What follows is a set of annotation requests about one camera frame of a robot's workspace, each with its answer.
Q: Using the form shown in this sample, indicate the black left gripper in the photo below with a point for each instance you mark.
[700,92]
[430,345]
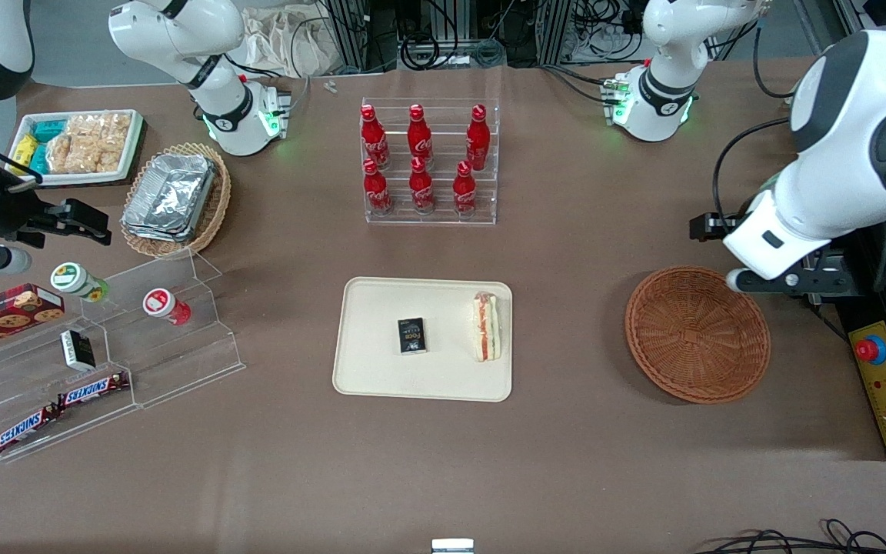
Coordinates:
[722,225]

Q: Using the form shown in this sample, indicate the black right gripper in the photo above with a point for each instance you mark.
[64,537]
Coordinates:
[6,213]

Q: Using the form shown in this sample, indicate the triangular sandwich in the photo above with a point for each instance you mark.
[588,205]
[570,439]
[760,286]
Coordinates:
[487,327]

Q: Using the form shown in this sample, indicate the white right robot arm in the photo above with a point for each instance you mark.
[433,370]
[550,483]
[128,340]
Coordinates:
[221,108]

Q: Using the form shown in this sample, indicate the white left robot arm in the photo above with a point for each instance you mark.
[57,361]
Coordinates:
[835,185]

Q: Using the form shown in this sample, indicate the white rectangular snack tray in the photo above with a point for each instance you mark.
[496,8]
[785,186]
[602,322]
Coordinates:
[135,135]

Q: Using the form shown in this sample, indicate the brown wicker basket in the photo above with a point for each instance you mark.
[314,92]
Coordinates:
[697,335]

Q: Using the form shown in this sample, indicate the light woven oval basket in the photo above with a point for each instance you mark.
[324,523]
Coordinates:
[216,208]

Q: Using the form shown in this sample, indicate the cream plastic serving tray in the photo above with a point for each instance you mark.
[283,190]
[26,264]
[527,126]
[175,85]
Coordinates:
[443,377]

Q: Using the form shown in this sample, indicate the green sunflower lid jar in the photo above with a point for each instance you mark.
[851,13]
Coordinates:
[74,280]

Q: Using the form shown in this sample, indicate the teal snack packet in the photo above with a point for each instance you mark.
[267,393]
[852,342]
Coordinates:
[38,160]
[49,129]

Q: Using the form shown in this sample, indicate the bagged rice crackers pack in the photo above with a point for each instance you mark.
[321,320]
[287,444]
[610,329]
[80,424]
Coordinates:
[93,142]

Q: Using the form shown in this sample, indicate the yellow snack packet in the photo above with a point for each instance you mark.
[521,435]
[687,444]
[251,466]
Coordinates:
[24,150]

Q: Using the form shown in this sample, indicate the grey left wrist cylinder attachment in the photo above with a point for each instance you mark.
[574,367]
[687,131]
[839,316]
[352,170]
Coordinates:
[781,283]

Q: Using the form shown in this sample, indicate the stacked aluminium foil containers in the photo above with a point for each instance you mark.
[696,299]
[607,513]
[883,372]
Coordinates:
[170,196]

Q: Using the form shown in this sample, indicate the red plaid cookie box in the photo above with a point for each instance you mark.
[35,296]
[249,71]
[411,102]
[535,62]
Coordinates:
[8,314]

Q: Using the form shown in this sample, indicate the red jar white lid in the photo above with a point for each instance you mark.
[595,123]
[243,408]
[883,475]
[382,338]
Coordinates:
[164,305]

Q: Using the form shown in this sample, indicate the small black white box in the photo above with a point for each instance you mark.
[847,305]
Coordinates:
[78,350]

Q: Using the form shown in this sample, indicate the snickers chocolate bar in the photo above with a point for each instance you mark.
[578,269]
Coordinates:
[93,390]
[25,428]

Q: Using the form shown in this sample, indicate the black side stand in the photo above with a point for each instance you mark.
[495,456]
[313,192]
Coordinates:
[870,308]

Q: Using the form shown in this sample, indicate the clear acrylic stepped shelf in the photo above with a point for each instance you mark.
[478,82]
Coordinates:
[181,369]

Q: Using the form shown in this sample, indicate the red emergency stop button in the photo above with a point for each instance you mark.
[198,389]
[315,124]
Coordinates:
[871,350]

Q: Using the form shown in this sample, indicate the red cola bottle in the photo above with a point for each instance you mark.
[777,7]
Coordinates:
[421,188]
[464,192]
[376,191]
[419,137]
[374,138]
[478,138]

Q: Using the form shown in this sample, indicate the white cloth bag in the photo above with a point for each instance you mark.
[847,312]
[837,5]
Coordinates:
[289,42]

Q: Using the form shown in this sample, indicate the clear acrylic bottle rack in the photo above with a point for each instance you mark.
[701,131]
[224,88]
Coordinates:
[443,138]

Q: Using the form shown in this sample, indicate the small grey metal part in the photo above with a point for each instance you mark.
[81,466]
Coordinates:
[330,86]

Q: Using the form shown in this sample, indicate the small black card box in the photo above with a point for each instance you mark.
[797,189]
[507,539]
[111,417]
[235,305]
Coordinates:
[412,336]

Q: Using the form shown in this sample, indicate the white box edge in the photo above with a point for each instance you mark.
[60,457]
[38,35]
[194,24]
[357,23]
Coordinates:
[452,546]

